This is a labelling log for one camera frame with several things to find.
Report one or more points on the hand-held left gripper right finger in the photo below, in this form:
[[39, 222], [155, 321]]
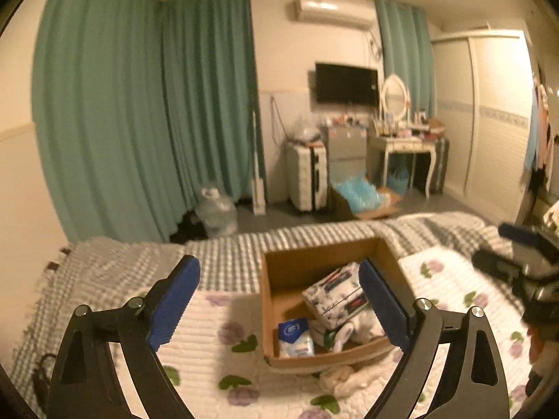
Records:
[[384, 305]]

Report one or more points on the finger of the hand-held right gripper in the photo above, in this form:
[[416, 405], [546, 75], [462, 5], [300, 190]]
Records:
[[493, 266], [519, 233]]

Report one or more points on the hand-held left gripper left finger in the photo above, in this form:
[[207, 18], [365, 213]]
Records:
[[174, 301]]

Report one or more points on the cardboard box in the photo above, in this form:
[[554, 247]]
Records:
[[288, 277], [375, 211]]

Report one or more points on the cream soft cloth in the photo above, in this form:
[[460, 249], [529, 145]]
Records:
[[343, 377]]

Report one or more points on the printed tissue pack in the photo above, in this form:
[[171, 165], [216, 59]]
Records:
[[334, 292]]

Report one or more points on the white floral blanket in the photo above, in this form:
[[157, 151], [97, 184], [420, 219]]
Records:
[[205, 349]]

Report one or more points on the grey checked blanket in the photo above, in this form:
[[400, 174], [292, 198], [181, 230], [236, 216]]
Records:
[[231, 262]]

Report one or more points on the cardboard box on floor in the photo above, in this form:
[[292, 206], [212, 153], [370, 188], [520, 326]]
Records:
[[375, 211]]

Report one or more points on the blue white wipes pack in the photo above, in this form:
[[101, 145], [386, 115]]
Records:
[[295, 336]]

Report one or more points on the hanging clothes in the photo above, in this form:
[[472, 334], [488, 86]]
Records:
[[541, 139]]

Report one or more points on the clear water bottle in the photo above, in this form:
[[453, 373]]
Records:
[[218, 214]]

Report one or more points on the dark suitcase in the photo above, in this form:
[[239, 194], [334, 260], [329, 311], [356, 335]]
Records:
[[442, 166]]

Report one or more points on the pile of blue bags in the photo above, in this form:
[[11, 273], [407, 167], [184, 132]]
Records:
[[360, 194]]

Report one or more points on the white wardrobe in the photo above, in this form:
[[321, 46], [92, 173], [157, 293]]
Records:
[[493, 118]]

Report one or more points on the blue plastic bag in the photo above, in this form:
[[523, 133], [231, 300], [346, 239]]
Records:
[[399, 180]]

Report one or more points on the white upright mop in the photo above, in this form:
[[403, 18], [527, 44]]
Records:
[[257, 192]]

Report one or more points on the clutter of cosmetics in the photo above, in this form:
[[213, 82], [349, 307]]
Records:
[[419, 127]]

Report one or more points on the white dressing table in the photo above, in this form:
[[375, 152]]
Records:
[[399, 145]]

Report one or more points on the white suitcase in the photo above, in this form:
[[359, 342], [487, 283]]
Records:
[[305, 174]]

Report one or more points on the grey cabinet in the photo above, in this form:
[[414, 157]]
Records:
[[345, 148]]

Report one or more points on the white oval mirror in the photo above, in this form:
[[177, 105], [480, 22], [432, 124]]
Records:
[[395, 96]]

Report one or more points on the clear plastic bag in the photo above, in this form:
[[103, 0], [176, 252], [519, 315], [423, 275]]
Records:
[[303, 130]]

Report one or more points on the wide teal curtain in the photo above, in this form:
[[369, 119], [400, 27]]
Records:
[[100, 104]]

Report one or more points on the narrow teal curtain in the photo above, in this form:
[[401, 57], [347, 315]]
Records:
[[404, 56]]

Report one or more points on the white air conditioner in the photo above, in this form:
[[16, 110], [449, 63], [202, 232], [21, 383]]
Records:
[[334, 11]]

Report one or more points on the black wall television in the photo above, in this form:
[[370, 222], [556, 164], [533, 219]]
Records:
[[346, 84]]

